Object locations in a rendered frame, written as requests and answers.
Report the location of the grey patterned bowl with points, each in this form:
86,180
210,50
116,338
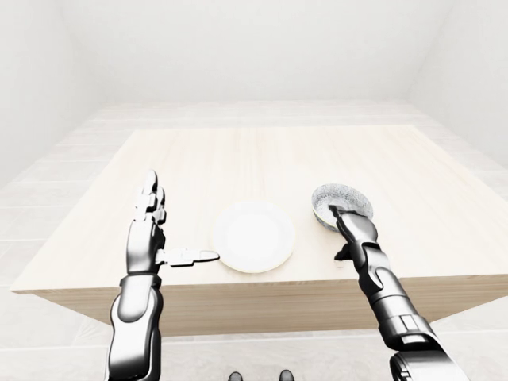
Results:
337,198

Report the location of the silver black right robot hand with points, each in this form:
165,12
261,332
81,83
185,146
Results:
359,234

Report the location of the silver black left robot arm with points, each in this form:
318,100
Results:
135,325

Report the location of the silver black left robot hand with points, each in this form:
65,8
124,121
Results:
139,248

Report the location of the small dark rounded shape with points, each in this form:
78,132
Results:
286,375
235,375

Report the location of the white round plate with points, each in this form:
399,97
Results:
254,237

